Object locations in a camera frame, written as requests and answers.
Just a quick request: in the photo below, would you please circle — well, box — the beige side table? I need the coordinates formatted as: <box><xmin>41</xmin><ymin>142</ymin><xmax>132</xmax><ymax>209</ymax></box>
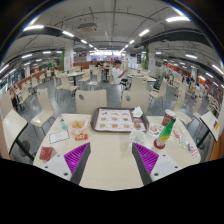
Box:
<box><xmin>1</xmin><ymin>109</ymin><xmax>29</xmax><ymax>154</ymax></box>
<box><xmin>199</xmin><ymin>110</ymin><xmax>221</xmax><ymax>143</ymax></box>

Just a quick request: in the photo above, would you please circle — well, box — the food wrapper with fries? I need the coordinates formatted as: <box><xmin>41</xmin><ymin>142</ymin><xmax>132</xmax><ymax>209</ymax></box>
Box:
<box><xmin>68</xmin><ymin>117</ymin><xmax>90</xmax><ymax>136</ymax></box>

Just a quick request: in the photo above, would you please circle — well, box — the ceiling air conditioner unit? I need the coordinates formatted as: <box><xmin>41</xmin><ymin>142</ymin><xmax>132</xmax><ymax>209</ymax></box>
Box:
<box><xmin>77</xmin><ymin>21</ymin><xmax>98</xmax><ymax>33</ymax></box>

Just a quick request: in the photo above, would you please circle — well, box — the clear plastic packet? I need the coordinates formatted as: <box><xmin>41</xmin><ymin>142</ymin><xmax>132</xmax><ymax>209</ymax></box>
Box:
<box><xmin>179</xmin><ymin>134</ymin><xmax>191</xmax><ymax>151</ymax></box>

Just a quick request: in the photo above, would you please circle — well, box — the group of beige chairs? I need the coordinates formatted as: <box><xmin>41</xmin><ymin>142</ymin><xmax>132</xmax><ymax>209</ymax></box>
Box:
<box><xmin>0</xmin><ymin>64</ymin><xmax>218</xmax><ymax>134</ymax></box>

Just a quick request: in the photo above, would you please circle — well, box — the red paper cup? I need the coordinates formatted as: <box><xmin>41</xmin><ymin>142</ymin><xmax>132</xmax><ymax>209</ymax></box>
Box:
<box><xmin>161</xmin><ymin>108</ymin><xmax>176</xmax><ymax>127</ymax></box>

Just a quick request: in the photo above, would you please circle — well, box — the small clear bottle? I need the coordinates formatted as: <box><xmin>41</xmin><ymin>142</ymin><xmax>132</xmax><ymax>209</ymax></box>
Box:
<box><xmin>59</xmin><ymin>116</ymin><xmax>68</xmax><ymax>131</ymax></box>

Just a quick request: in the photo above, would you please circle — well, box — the pink printed wrapper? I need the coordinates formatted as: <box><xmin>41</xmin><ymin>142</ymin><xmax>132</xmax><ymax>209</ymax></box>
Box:
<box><xmin>189</xmin><ymin>146</ymin><xmax>201</xmax><ymax>160</ymax></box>

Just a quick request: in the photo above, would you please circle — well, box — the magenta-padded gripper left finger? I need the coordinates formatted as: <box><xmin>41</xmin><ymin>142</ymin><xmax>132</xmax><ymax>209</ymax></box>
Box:
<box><xmin>41</xmin><ymin>142</ymin><xmax>92</xmax><ymax>186</ymax></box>

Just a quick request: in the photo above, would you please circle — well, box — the green drink bottle yellow label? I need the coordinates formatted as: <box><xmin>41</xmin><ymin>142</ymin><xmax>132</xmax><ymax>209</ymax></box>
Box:
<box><xmin>155</xmin><ymin>116</ymin><xmax>177</xmax><ymax>148</ymax></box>

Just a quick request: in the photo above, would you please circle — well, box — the red card packet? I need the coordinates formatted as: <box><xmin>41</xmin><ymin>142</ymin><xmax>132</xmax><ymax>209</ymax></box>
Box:
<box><xmin>39</xmin><ymin>145</ymin><xmax>54</xmax><ymax>162</ymax></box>

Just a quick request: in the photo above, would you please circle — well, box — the flat round red coaster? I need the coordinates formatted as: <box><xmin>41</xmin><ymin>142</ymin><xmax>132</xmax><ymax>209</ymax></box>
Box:
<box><xmin>153</xmin><ymin>139</ymin><xmax>168</xmax><ymax>150</ymax></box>

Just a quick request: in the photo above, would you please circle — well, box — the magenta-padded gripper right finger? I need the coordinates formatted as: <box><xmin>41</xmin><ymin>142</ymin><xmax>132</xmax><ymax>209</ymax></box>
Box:
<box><xmin>131</xmin><ymin>142</ymin><xmax>183</xmax><ymax>186</ymax></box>

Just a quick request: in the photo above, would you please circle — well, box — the colourful printed leaflet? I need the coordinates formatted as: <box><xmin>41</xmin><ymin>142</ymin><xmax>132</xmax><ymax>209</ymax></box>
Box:
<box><xmin>146</xmin><ymin>122</ymin><xmax>168</xmax><ymax>138</ymax></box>

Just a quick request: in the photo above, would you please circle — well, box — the person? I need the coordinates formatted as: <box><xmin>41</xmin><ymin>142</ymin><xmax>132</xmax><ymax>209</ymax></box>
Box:
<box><xmin>110</xmin><ymin>59</ymin><xmax>130</xmax><ymax>86</ymax></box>

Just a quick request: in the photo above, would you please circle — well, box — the brown food tray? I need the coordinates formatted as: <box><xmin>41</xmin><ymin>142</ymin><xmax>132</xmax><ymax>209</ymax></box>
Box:
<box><xmin>90</xmin><ymin>106</ymin><xmax>150</xmax><ymax>133</ymax></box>

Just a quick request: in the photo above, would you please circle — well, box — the group of ceiling lights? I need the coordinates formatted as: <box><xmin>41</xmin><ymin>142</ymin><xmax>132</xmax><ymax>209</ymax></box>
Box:
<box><xmin>0</xmin><ymin>14</ymin><xmax>224</xmax><ymax>76</ymax></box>

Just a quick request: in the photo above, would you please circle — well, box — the white polka-dot mug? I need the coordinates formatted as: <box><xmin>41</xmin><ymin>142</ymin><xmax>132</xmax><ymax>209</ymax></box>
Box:
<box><xmin>128</xmin><ymin>129</ymin><xmax>148</xmax><ymax>146</ymax></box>

